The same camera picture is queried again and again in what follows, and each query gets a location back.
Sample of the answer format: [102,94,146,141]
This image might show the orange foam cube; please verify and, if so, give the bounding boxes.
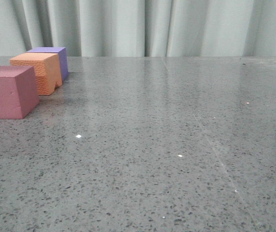
[9,52,62,96]

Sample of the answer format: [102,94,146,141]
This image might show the purple foam cube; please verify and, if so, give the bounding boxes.
[28,47,69,81]

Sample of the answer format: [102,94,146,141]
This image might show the grey pleated curtain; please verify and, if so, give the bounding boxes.
[0,0,276,57]

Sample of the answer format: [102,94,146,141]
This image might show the pink foam cube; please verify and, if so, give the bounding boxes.
[0,66,39,119]

